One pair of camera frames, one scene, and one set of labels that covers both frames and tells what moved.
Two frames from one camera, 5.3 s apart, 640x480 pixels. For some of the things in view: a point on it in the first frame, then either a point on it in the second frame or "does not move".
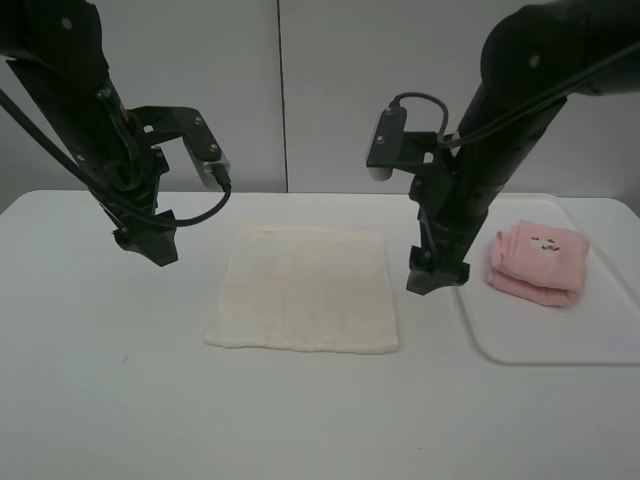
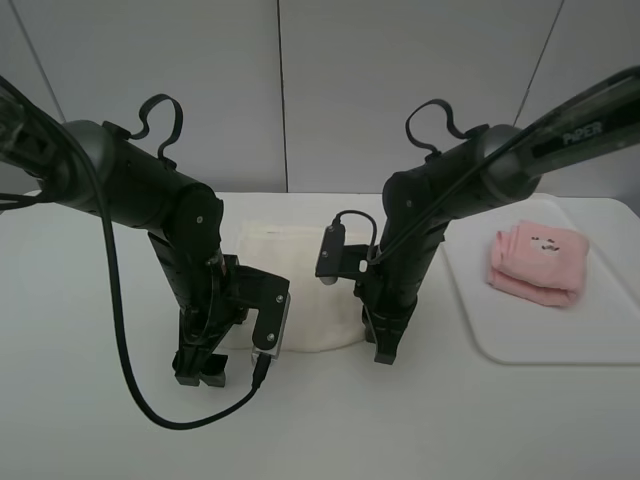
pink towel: x=540 y=262 does not move
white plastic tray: x=601 y=326 does not move
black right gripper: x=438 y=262 to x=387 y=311
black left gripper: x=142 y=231 to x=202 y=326
